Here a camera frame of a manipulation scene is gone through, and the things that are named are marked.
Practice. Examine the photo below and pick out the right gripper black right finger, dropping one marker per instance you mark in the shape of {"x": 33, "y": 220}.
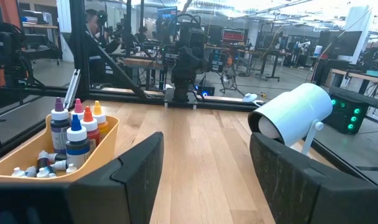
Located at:
{"x": 301, "y": 193}

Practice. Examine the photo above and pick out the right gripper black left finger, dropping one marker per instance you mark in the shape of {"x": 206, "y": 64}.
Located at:
{"x": 130, "y": 186}

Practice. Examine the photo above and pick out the small white-capped dye bottle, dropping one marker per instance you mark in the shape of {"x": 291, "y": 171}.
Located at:
{"x": 42, "y": 173}
{"x": 18, "y": 172}
{"x": 42, "y": 159}
{"x": 52, "y": 172}
{"x": 60, "y": 165}
{"x": 30, "y": 171}
{"x": 71, "y": 168}

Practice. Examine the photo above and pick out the large blue-capped dye bottle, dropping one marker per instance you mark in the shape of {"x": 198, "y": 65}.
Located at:
{"x": 77, "y": 149}

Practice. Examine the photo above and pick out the large red-capped dye bottle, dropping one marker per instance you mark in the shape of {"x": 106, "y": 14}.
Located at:
{"x": 89, "y": 127}

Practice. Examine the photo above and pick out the large yellow-capped dye bottle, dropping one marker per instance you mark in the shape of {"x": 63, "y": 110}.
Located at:
{"x": 99, "y": 119}

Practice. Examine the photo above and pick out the small black dye bottle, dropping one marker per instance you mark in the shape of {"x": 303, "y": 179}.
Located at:
{"x": 58, "y": 157}

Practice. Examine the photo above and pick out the large purple-capped dye bottle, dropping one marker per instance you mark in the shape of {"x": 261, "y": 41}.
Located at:
{"x": 60, "y": 130}

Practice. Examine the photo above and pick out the large pink-capped dye bottle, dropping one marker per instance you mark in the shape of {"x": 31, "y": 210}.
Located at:
{"x": 78, "y": 107}

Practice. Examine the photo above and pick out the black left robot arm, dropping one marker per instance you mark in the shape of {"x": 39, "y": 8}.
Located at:
{"x": 181, "y": 90}

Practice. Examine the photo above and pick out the blue-lit black device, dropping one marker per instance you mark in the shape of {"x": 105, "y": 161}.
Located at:
{"x": 204, "y": 90}

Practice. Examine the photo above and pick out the yellow plastic bin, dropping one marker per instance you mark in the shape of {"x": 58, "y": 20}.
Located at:
{"x": 100, "y": 158}

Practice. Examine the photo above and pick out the black tripod stand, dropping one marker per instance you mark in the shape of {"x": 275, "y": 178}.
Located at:
{"x": 229, "y": 76}

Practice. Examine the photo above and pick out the red-lit display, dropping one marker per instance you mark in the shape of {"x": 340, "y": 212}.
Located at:
{"x": 232, "y": 35}

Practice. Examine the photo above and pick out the blue-lit computer monitor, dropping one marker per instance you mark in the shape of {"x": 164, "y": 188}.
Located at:
{"x": 167, "y": 17}

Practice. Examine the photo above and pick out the person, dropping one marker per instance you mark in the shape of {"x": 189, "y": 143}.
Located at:
{"x": 94, "y": 23}
{"x": 142, "y": 32}

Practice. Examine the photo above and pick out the white round puck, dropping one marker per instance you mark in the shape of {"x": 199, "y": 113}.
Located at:
{"x": 249, "y": 97}

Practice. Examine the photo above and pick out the white cylindrical cup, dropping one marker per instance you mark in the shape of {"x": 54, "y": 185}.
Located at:
{"x": 294, "y": 112}

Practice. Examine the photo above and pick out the computer tower with green lights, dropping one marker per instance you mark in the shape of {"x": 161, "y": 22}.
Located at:
{"x": 347, "y": 118}

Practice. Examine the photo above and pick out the white canister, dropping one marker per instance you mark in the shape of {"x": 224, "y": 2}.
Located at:
{"x": 318, "y": 50}

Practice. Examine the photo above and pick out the wooden workbench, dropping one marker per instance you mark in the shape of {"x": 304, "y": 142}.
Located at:
{"x": 363, "y": 76}

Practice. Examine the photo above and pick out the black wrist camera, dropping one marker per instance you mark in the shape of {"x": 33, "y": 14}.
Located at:
{"x": 196, "y": 38}

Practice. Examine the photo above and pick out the silver metal bracket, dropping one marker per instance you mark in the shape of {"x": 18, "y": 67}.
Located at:
{"x": 72, "y": 88}

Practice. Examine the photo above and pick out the dark wall monitor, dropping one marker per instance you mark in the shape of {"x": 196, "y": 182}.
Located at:
{"x": 347, "y": 43}

